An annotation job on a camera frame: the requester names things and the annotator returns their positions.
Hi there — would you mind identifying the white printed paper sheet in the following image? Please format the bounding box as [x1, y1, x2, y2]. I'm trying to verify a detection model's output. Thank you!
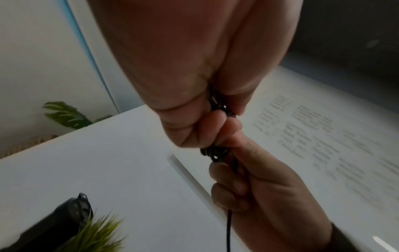
[167, 64, 399, 252]

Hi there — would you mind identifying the woven basket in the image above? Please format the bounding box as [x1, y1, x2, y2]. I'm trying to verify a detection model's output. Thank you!
[0, 134, 60, 159]

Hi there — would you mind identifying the green grass plant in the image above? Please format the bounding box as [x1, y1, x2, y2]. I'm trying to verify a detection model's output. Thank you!
[57, 212, 126, 252]

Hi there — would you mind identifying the person's right hand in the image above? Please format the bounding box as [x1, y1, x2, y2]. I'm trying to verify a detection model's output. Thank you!
[208, 120, 335, 252]

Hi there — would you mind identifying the person's left hand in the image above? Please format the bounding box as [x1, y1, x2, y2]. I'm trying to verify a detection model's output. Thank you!
[86, 0, 302, 150]

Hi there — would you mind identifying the black cable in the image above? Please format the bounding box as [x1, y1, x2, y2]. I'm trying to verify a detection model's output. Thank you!
[200, 83, 241, 252]

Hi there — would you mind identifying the green leafy plant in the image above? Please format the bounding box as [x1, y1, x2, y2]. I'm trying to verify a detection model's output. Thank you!
[42, 101, 113, 130]

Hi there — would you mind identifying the black device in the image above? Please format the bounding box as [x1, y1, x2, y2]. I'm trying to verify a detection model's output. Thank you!
[0, 192, 94, 252]

